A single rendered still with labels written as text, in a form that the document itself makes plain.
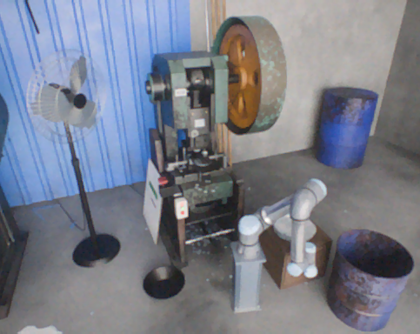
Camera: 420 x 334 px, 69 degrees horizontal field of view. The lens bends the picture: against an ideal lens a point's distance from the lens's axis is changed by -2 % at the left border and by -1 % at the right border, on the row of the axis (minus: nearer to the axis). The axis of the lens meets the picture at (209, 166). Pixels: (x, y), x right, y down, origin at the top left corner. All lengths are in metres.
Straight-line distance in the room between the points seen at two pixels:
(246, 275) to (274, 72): 1.25
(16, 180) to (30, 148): 0.37
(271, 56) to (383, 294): 1.51
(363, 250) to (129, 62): 2.57
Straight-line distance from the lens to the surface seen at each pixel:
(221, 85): 2.12
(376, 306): 2.17
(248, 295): 2.14
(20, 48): 3.19
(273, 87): 1.98
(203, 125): 2.20
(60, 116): 2.05
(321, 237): 2.33
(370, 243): 2.35
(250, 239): 1.84
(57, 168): 3.48
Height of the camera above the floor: 1.79
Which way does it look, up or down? 27 degrees down
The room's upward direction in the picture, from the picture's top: 1 degrees counter-clockwise
